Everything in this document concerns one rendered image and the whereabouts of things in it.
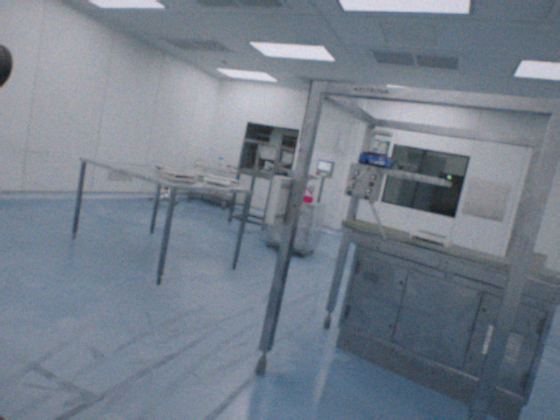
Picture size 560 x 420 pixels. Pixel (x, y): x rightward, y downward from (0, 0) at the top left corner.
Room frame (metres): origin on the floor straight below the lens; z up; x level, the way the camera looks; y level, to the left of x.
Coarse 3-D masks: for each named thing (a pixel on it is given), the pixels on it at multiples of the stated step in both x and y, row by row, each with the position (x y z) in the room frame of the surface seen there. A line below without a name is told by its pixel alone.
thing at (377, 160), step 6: (360, 156) 2.63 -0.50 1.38; (366, 156) 2.61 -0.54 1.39; (372, 156) 2.59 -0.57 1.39; (378, 156) 2.58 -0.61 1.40; (384, 156) 2.56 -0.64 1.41; (360, 162) 2.63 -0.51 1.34; (366, 162) 2.60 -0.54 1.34; (372, 162) 2.58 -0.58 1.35; (378, 162) 2.56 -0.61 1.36; (384, 162) 2.54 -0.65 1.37; (390, 162) 2.63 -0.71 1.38; (384, 168) 2.68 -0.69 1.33; (390, 168) 2.67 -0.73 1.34
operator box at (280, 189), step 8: (272, 184) 2.01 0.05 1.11; (280, 184) 1.99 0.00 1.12; (288, 184) 2.06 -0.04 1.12; (272, 192) 2.01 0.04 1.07; (280, 192) 2.01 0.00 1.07; (288, 192) 2.08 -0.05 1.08; (272, 200) 2.00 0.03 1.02; (280, 200) 2.02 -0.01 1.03; (272, 208) 2.00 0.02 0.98; (280, 208) 2.04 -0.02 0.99; (272, 216) 2.00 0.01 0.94; (280, 216) 2.04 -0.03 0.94
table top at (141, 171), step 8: (80, 160) 3.85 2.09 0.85; (88, 160) 3.77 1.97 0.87; (96, 160) 3.87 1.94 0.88; (104, 160) 4.05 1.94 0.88; (112, 168) 3.53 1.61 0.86; (120, 168) 3.54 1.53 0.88; (128, 168) 3.70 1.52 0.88; (136, 168) 3.86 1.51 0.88; (144, 168) 4.05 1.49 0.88; (136, 176) 3.33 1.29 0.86; (144, 176) 3.28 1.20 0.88; (152, 176) 3.40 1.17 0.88; (160, 176) 3.54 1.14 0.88; (160, 184) 3.15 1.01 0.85; (168, 184) 3.10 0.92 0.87; (176, 184) 3.14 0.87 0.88; (184, 184) 3.26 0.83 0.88; (192, 184) 3.40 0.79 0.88; (200, 184) 3.54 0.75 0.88; (232, 192) 3.70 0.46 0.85; (240, 192) 3.80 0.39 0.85; (248, 192) 3.91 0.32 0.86
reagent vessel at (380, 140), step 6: (372, 132) 2.65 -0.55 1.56; (378, 132) 2.61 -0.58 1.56; (384, 132) 2.60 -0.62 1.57; (390, 132) 2.61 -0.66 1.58; (372, 138) 2.64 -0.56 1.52; (378, 138) 2.61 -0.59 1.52; (384, 138) 2.60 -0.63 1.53; (390, 138) 2.62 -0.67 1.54; (372, 144) 2.63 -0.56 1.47; (378, 144) 2.60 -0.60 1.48; (384, 144) 2.60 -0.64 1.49; (390, 144) 2.64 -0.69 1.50; (372, 150) 2.62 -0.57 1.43; (378, 150) 2.60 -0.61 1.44; (384, 150) 2.60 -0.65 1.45
